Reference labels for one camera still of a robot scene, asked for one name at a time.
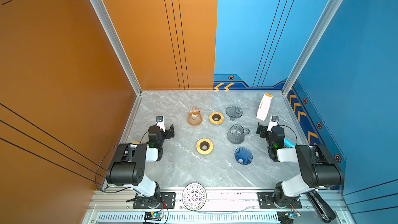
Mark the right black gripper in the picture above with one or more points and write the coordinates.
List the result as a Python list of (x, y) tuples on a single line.
[(263, 131)]

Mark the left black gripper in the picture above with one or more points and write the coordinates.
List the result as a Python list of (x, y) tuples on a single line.
[(168, 132)]

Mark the coffee filter box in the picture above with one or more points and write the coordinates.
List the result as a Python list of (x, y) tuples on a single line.
[(264, 107)]

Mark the blue glass dripper cone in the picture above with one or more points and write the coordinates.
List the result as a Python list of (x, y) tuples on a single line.
[(243, 156)]

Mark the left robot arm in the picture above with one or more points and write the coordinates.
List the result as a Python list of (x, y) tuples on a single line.
[(127, 168)]

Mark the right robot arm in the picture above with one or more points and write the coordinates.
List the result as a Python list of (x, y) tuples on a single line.
[(317, 166)]

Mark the grey glass dripper cone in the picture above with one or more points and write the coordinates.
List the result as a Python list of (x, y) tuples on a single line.
[(234, 112)]

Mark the grey glass mug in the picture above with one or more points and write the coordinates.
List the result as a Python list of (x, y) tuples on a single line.
[(236, 134)]

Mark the orange glass carafe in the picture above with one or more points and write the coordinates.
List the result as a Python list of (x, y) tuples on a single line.
[(194, 116)]

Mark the blue cylinder tool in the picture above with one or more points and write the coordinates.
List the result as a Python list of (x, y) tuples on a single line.
[(288, 143)]

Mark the white patterned bowl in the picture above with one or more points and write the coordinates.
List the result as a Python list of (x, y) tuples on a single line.
[(194, 196)]

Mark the left circuit board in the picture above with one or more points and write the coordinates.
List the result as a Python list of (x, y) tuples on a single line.
[(153, 217)]

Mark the circuit board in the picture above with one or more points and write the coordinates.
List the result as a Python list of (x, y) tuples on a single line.
[(153, 217), (288, 217)]

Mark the right circuit board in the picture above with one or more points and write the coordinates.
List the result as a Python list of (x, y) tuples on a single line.
[(288, 217)]

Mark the black stapler-like tool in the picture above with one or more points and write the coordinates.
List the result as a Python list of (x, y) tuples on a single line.
[(322, 208)]

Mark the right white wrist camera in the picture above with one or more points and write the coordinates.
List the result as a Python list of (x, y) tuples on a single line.
[(274, 121)]

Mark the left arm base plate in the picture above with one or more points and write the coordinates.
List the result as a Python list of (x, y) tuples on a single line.
[(166, 198)]

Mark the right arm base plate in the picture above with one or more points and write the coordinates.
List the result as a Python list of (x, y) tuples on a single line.
[(270, 200)]

